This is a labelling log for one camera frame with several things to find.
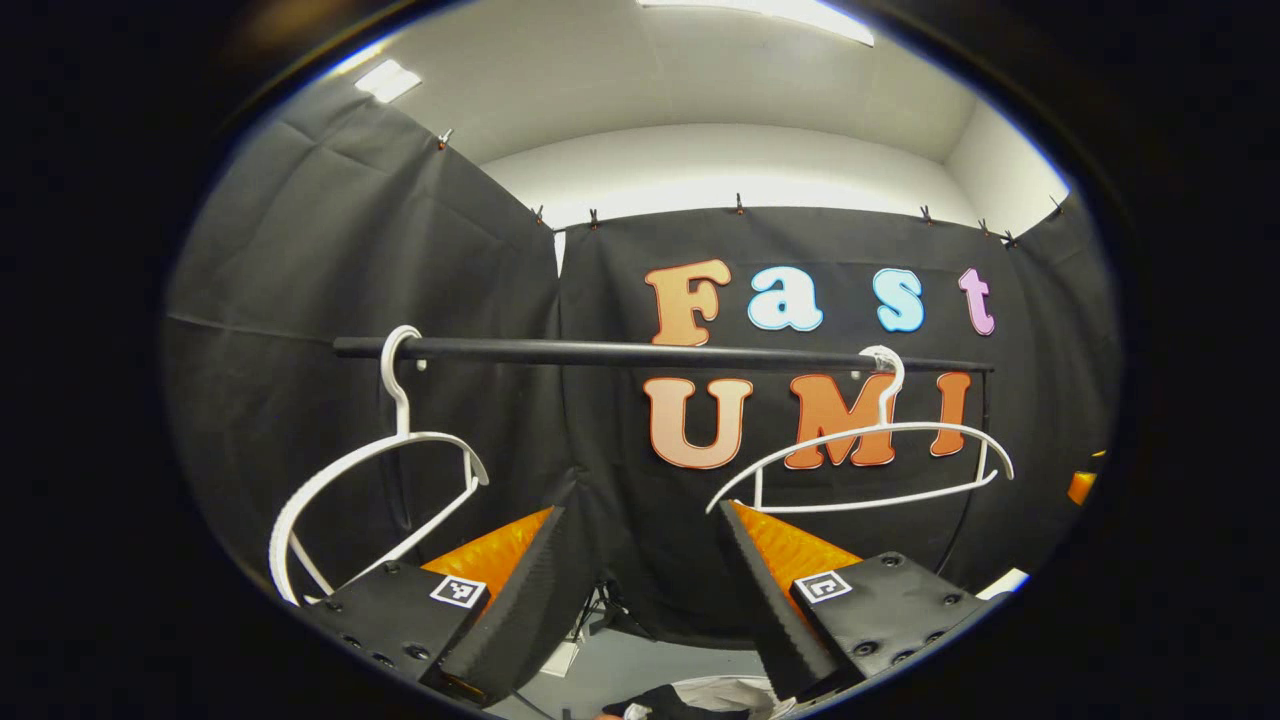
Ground black backdrop stand legs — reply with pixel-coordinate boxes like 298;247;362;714
570;585;656;643

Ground black clothes rack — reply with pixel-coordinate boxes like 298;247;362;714
333;336;996;551

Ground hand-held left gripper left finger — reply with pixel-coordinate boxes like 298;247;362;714
300;505;596;709

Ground row of small black clips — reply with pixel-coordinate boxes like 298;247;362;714
436;128;1063;247

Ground black backdrop cloth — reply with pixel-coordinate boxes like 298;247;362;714
160;95;1121;646

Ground white laundry hamper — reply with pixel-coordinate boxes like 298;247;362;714
600;675;801;720

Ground white plastic hanger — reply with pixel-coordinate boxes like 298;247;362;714
705;345;1016;516
268;325;491;608

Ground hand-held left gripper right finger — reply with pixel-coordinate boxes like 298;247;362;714
718;500;1001;703

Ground white flat board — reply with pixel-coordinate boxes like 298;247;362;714
975;567;1031;601

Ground small ceiling light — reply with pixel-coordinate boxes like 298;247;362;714
355;58;423;104

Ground black knit garment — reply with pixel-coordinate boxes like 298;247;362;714
600;683;721;720

